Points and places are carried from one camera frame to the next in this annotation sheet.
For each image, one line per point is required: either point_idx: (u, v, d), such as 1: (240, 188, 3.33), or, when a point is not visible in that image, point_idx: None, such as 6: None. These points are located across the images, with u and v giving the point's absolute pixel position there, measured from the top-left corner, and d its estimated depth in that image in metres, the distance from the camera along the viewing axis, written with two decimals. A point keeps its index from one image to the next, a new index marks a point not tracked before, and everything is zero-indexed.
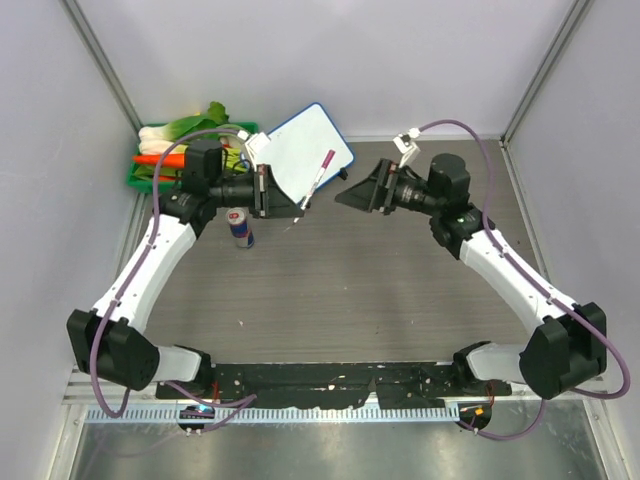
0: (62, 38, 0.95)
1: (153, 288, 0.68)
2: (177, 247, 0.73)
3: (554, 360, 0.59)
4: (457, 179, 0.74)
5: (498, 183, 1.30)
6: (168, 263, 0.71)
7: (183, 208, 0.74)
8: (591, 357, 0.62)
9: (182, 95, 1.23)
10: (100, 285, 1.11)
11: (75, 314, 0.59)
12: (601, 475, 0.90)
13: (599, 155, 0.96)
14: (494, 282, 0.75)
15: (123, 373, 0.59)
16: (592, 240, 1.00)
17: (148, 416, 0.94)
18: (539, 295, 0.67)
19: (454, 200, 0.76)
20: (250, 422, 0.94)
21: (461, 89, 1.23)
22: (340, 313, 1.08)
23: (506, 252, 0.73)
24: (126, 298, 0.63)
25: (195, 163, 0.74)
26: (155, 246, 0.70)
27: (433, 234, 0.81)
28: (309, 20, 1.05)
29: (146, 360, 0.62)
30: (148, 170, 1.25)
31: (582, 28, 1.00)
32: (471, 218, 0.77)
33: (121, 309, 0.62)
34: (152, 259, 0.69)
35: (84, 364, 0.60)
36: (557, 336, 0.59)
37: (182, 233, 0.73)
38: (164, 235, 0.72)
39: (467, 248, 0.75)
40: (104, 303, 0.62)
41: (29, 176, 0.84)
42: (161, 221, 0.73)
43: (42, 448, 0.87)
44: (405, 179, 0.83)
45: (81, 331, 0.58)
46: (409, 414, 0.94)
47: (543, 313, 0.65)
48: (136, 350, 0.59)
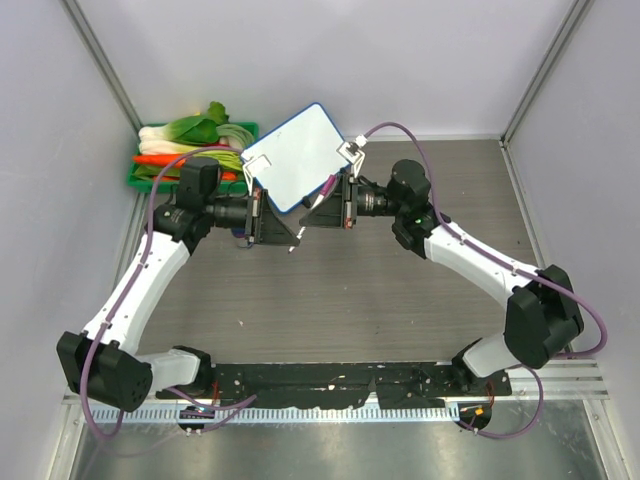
0: (62, 35, 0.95)
1: (145, 308, 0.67)
2: (169, 267, 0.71)
3: (531, 328, 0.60)
4: (418, 186, 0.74)
5: (497, 184, 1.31)
6: (161, 281, 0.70)
7: (176, 224, 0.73)
8: (567, 316, 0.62)
9: (182, 94, 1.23)
10: (100, 284, 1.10)
11: (66, 336, 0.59)
12: (601, 475, 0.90)
13: (599, 155, 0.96)
14: (463, 272, 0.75)
15: (115, 393, 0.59)
16: (591, 240, 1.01)
17: (148, 416, 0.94)
18: (504, 269, 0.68)
19: (415, 204, 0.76)
20: (250, 422, 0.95)
21: (462, 89, 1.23)
22: (340, 314, 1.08)
23: (466, 238, 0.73)
24: (118, 320, 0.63)
25: (190, 179, 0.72)
26: (147, 264, 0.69)
27: (396, 237, 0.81)
28: (310, 20, 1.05)
29: (139, 379, 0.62)
30: (148, 170, 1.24)
31: (581, 29, 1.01)
32: (428, 217, 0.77)
33: (112, 332, 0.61)
34: (144, 279, 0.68)
35: (75, 385, 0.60)
36: (529, 301, 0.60)
37: (175, 250, 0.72)
38: (156, 253, 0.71)
39: (429, 245, 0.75)
40: (96, 325, 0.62)
41: (28, 175, 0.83)
42: (154, 237, 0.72)
43: (42, 448, 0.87)
44: (362, 188, 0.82)
45: (70, 353, 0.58)
46: (408, 414, 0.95)
47: (511, 285, 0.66)
48: (128, 372, 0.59)
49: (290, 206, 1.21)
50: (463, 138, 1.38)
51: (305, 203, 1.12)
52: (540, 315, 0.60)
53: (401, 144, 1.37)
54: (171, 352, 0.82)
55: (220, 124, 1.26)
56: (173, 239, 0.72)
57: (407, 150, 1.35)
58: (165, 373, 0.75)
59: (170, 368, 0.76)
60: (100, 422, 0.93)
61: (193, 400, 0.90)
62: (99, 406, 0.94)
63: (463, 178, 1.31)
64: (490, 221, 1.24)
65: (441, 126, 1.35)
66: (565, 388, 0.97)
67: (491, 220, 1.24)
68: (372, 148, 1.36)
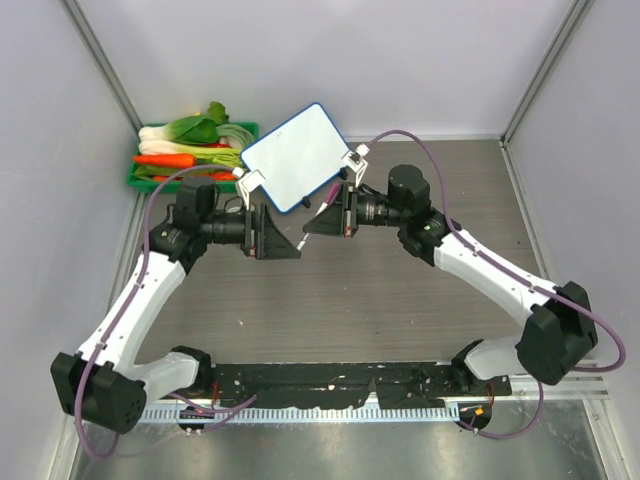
0: (62, 35, 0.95)
1: (140, 328, 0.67)
2: (165, 285, 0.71)
3: (549, 347, 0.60)
4: (418, 187, 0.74)
5: (497, 184, 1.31)
6: (157, 301, 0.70)
7: (173, 244, 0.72)
8: (583, 334, 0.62)
9: (182, 94, 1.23)
10: (100, 284, 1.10)
11: (61, 358, 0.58)
12: (601, 475, 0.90)
13: (599, 155, 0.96)
14: (475, 283, 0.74)
15: (108, 416, 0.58)
16: (591, 240, 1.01)
17: (148, 416, 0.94)
18: (520, 285, 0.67)
19: (418, 208, 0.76)
20: (250, 422, 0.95)
21: (462, 89, 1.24)
22: (340, 314, 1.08)
23: (479, 250, 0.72)
24: (112, 341, 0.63)
25: (187, 200, 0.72)
26: (143, 284, 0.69)
27: (404, 246, 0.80)
28: (310, 20, 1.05)
29: (133, 400, 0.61)
30: (148, 170, 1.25)
31: (581, 29, 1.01)
32: (437, 222, 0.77)
33: (107, 353, 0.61)
34: (140, 298, 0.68)
35: (69, 406, 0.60)
36: (549, 321, 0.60)
37: (171, 271, 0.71)
38: (152, 273, 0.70)
39: (440, 254, 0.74)
40: (90, 346, 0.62)
41: (28, 175, 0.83)
42: (151, 257, 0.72)
43: (42, 448, 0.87)
44: (364, 197, 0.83)
45: (65, 375, 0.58)
46: (409, 414, 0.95)
47: (528, 302, 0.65)
48: (122, 395, 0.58)
49: (291, 206, 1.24)
50: (463, 139, 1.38)
51: (305, 202, 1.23)
52: (558, 334, 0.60)
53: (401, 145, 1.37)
54: (167, 359, 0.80)
55: (220, 124, 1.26)
56: (171, 261, 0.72)
57: (408, 151, 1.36)
58: (160, 384, 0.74)
59: (166, 378, 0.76)
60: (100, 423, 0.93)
61: (189, 400, 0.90)
62: None
63: (463, 178, 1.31)
64: (490, 221, 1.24)
65: (441, 126, 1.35)
66: (565, 388, 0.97)
67: (492, 220, 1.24)
68: (372, 148, 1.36)
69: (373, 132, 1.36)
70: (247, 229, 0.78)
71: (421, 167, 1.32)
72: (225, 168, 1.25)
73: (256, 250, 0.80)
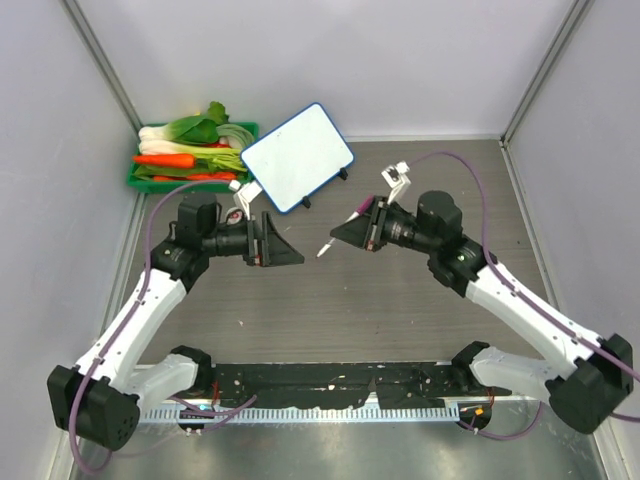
0: (62, 36, 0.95)
1: (139, 344, 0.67)
2: (166, 303, 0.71)
3: (590, 402, 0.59)
4: (449, 215, 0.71)
5: (497, 184, 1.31)
6: (157, 318, 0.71)
7: (175, 263, 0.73)
8: (621, 386, 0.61)
9: (182, 94, 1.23)
10: (100, 284, 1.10)
11: (58, 371, 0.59)
12: (601, 475, 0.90)
13: (599, 155, 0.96)
14: (509, 322, 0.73)
15: (101, 431, 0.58)
16: (591, 240, 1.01)
17: (149, 416, 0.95)
18: (564, 335, 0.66)
19: (449, 237, 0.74)
20: (250, 422, 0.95)
21: (462, 89, 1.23)
22: (340, 313, 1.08)
23: (518, 290, 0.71)
24: (110, 356, 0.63)
25: (187, 219, 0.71)
26: (144, 301, 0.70)
27: (433, 274, 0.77)
28: (310, 20, 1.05)
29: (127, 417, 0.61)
30: (148, 170, 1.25)
31: (581, 29, 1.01)
32: (470, 252, 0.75)
33: (104, 368, 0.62)
34: (140, 315, 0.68)
35: (62, 421, 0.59)
36: (592, 379, 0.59)
37: (172, 289, 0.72)
38: (153, 290, 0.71)
39: (476, 288, 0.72)
40: (88, 360, 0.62)
41: (28, 175, 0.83)
42: (152, 275, 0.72)
43: (43, 448, 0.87)
44: (393, 215, 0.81)
45: (61, 388, 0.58)
46: (409, 414, 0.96)
47: (572, 356, 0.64)
48: (116, 409, 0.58)
49: (291, 206, 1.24)
50: (463, 139, 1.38)
51: (305, 202, 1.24)
52: (600, 390, 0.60)
53: (402, 144, 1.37)
54: (166, 367, 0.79)
55: (220, 124, 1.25)
56: (172, 278, 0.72)
57: (408, 150, 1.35)
58: (156, 393, 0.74)
59: (164, 385, 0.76)
60: None
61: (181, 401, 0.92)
62: None
63: (463, 179, 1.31)
64: (490, 221, 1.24)
65: (441, 126, 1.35)
66: None
67: (492, 220, 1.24)
68: (372, 148, 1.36)
69: (373, 131, 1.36)
70: (250, 237, 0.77)
71: (421, 167, 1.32)
72: (225, 168, 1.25)
73: (260, 259, 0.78)
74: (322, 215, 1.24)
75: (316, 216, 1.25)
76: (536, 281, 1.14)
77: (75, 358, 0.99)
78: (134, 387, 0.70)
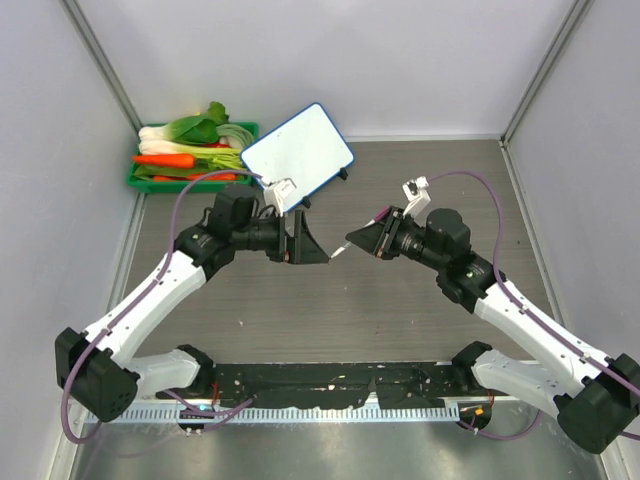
0: (62, 36, 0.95)
1: (149, 323, 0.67)
2: (183, 287, 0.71)
3: (597, 422, 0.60)
4: (456, 233, 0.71)
5: (497, 184, 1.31)
6: (172, 299, 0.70)
7: (200, 250, 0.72)
8: (631, 405, 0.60)
9: (183, 94, 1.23)
10: (100, 284, 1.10)
11: (67, 334, 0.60)
12: (601, 475, 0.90)
13: (599, 155, 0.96)
14: (516, 338, 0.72)
15: (93, 401, 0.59)
16: (590, 240, 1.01)
17: (148, 416, 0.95)
18: (572, 353, 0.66)
19: (458, 254, 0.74)
20: (250, 422, 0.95)
21: (462, 89, 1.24)
22: (340, 313, 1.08)
23: (527, 308, 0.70)
24: (118, 330, 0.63)
25: (223, 208, 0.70)
26: (162, 281, 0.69)
27: (442, 292, 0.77)
28: (310, 20, 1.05)
29: (121, 394, 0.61)
30: (148, 170, 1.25)
31: (581, 30, 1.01)
32: (480, 269, 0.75)
33: (109, 340, 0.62)
34: (155, 294, 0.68)
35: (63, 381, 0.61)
36: (600, 398, 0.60)
37: (192, 275, 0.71)
38: (173, 272, 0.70)
39: (483, 306, 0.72)
40: (97, 329, 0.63)
41: (28, 175, 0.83)
42: (175, 257, 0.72)
43: (42, 447, 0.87)
44: (404, 226, 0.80)
45: (67, 350, 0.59)
46: (408, 414, 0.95)
47: (580, 376, 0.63)
48: (111, 385, 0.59)
49: (291, 206, 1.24)
50: (463, 139, 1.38)
51: (305, 202, 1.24)
52: (608, 409, 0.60)
53: (401, 145, 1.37)
54: (170, 356, 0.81)
55: (220, 124, 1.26)
56: (193, 264, 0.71)
57: (407, 150, 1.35)
58: (157, 380, 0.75)
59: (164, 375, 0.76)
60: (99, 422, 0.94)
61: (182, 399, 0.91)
62: None
63: (462, 179, 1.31)
64: (490, 221, 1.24)
65: (441, 126, 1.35)
66: None
67: (492, 220, 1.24)
68: (372, 149, 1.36)
69: (373, 131, 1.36)
70: (281, 234, 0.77)
71: (421, 167, 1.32)
72: (225, 169, 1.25)
73: (289, 257, 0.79)
74: (322, 215, 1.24)
75: (316, 216, 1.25)
76: (536, 281, 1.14)
77: None
78: (136, 367, 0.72)
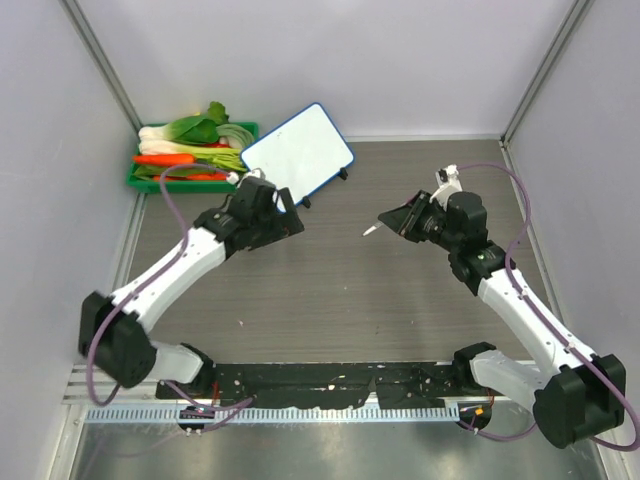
0: (62, 36, 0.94)
1: (171, 294, 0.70)
2: (206, 260, 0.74)
3: (565, 412, 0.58)
4: (472, 213, 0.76)
5: (498, 184, 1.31)
6: (192, 275, 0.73)
7: (223, 228, 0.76)
8: (609, 410, 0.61)
9: (183, 94, 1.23)
10: (100, 284, 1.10)
11: (93, 297, 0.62)
12: (601, 475, 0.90)
13: (599, 155, 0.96)
14: (511, 325, 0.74)
15: (116, 366, 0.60)
16: (591, 240, 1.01)
17: (148, 416, 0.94)
18: (557, 341, 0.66)
19: (472, 236, 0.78)
20: (250, 422, 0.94)
21: (462, 89, 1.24)
22: (341, 313, 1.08)
23: (526, 293, 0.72)
24: (144, 295, 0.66)
25: (249, 192, 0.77)
26: (185, 254, 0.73)
27: (452, 269, 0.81)
28: (310, 19, 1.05)
29: (142, 359, 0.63)
30: (148, 170, 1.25)
31: (581, 29, 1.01)
32: (492, 255, 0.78)
33: (136, 303, 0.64)
34: (178, 267, 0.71)
35: (84, 346, 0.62)
36: (572, 386, 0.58)
37: (214, 250, 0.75)
38: (195, 246, 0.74)
39: (485, 286, 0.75)
40: (122, 293, 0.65)
41: (29, 175, 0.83)
42: (197, 234, 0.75)
43: (42, 448, 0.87)
44: (428, 210, 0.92)
45: (95, 308, 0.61)
46: (410, 415, 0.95)
47: (559, 362, 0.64)
48: (136, 347, 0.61)
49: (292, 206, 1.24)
50: (463, 139, 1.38)
51: (305, 202, 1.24)
52: (580, 402, 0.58)
53: (401, 145, 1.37)
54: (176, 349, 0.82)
55: (220, 124, 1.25)
56: (217, 238, 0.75)
57: (407, 151, 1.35)
58: (167, 363, 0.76)
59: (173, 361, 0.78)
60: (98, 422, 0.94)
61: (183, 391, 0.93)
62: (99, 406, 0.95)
63: (462, 179, 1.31)
64: (490, 222, 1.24)
65: (441, 126, 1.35)
66: None
67: (492, 220, 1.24)
68: (371, 149, 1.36)
69: (373, 132, 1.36)
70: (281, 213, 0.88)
71: (421, 167, 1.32)
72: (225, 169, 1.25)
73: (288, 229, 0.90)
74: (322, 215, 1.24)
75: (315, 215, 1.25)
76: (536, 281, 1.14)
77: (75, 357, 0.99)
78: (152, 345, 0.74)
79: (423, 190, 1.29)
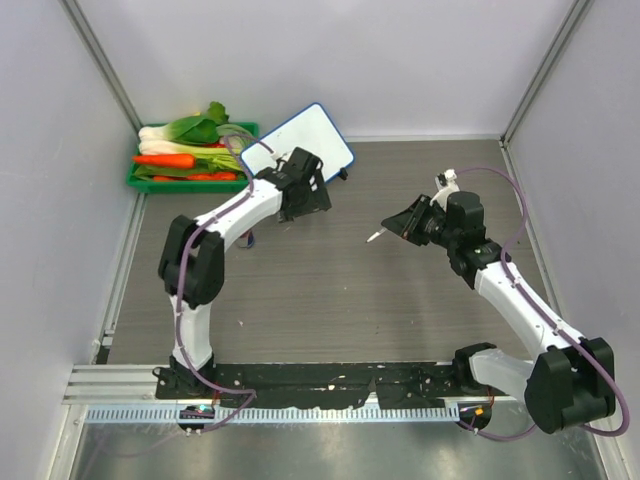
0: (62, 36, 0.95)
1: (241, 227, 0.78)
2: (267, 205, 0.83)
3: (553, 391, 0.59)
4: (470, 208, 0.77)
5: (497, 184, 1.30)
6: (255, 215, 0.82)
7: (283, 179, 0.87)
8: (598, 395, 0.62)
9: (183, 94, 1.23)
10: (100, 284, 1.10)
11: (179, 220, 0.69)
12: (601, 475, 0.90)
13: (599, 154, 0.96)
14: (505, 314, 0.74)
15: (200, 280, 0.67)
16: (591, 239, 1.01)
17: (149, 416, 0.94)
18: (546, 324, 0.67)
19: (469, 231, 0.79)
20: (250, 422, 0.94)
21: (462, 89, 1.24)
22: (341, 313, 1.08)
23: (518, 282, 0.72)
24: (223, 221, 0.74)
25: (301, 156, 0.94)
26: (252, 196, 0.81)
27: (450, 263, 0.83)
28: (310, 19, 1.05)
29: (215, 281, 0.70)
30: (148, 170, 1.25)
31: (581, 29, 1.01)
32: (489, 250, 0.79)
33: (218, 225, 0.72)
34: (248, 204, 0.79)
35: (167, 263, 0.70)
36: (560, 365, 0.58)
37: (274, 197, 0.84)
38: (260, 192, 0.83)
39: (480, 276, 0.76)
40: (204, 218, 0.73)
41: (29, 175, 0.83)
42: (258, 183, 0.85)
43: (43, 448, 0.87)
44: (429, 212, 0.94)
45: (183, 226, 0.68)
46: (410, 415, 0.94)
47: (547, 343, 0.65)
48: (215, 266, 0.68)
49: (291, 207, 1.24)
50: (463, 139, 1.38)
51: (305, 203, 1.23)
52: (568, 383, 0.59)
53: (401, 145, 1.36)
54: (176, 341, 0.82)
55: (220, 123, 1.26)
56: (277, 187, 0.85)
57: (407, 151, 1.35)
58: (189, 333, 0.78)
59: (192, 336, 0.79)
60: (99, 422, 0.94)
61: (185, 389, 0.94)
62: (99, 406, 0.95)
63: (462, 179, 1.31)
64: (490, 222, 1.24)
65: (441, 127, 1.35)
66: None
67: (492, 220, 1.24)
68: (371, 149, 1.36)
69: (373, 132, 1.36)
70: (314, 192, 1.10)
71: (420, 168, 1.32)
72: (225, 169, 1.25)
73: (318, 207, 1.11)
74: (322, 215, 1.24)
75: (315, 216, 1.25)
76: (536, 281, 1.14)
77: (75, 358, 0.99)
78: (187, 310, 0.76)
79: (423, 190, 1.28)
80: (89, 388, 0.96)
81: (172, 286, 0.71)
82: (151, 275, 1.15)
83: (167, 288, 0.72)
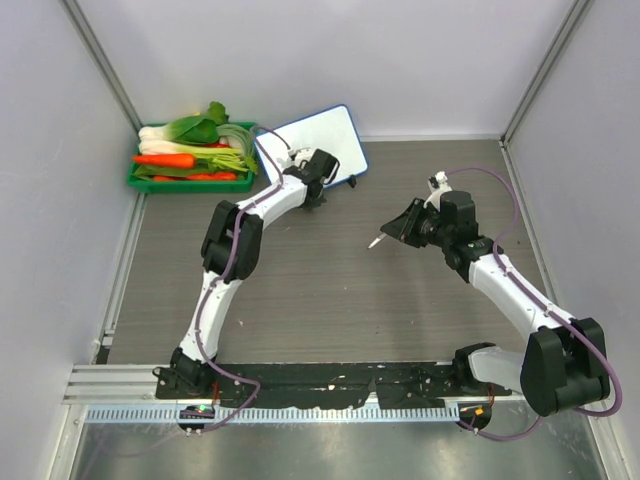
0: (62, 36, 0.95)
1: (274, 213, 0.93)
2: (293, 197, 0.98)
3: (544, 369, 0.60)
4: (462, 204, 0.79)
5: (497, 184, 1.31)
6: (285, 204, 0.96)
7: (307, 175, 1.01)
8: (592, 376, 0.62)
9: (184, 94, 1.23)
10: (100, 284, 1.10)
11: (226, 205, 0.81)
12: (601, 475, 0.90)
13: (599, 154, 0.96)
14: (500, 303, 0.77)
15: (246, 257, 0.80)
16: (590, 239, 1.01)
17: (148, 416, 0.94)
18: (537, 307, 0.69)
19: (462, 227, 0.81)
20: (250, 422, 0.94)
21: (462, 89, 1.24)
22: (341, 312, 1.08)
23: (510, 271, 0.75)
24: (259, 207, 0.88)
25: (321, 156, 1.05)
26: (283, 187, 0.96)
27: (445, 259, 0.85)
28: (310, 20, 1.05)
29: (252, 258, 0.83)
30: (148, 170, 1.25)
31: (580, 29, 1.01)
32: (481, 243, 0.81)
33: (256, 209, 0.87)
34: (280, 194, 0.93)
35: (212, 241, 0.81)
36: (550, 343, 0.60)
37: (299, 190, 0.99)
38: (290, 184, 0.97)
39: (474, 268, 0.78)
40: (244, 203, 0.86)
41: (29, 175, 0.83)
42: (288, 179, 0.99)
43: (43, 448, 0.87)
44: (424, 214, 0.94)
45: (228, 210, 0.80)
46: (409, 415, 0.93)
47: (539, 324, 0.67)
48: (256, 244, 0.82)
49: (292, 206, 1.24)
50: (462, 139, 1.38)
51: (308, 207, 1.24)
52: (559, 362, 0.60)
53: (401, 144, 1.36)
54: (191, 327, 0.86)
55: (220, 123, 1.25)
56: (302, 182, 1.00)
57: (406, 151, 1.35)
58: (212, 313, 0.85)
59: (214, 319, 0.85)
60: (99, 422, 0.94)
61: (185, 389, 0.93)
62: (99, 406, 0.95)
63: (462, 179, 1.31)
64: (490, 221, 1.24)
65: (440, 126, 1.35)
66: None
67: (491, 220, 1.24)
68: (371, 149, 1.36)
69: (372, 132, 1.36)
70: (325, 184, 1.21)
71: (420, 168, 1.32)
72: (225, 168, 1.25)
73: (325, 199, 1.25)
74: (321, 214, 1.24)
75: (315, 215, 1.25)
76: (536, 281, 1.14)
77: (75, 358, 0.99)
78: (218, 294, 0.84)
79: (423, 190, 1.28)
80: (89, 388, 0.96)
81: (212, 264, 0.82)
82: (151, 274, 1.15)
83: (205, 265, 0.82)
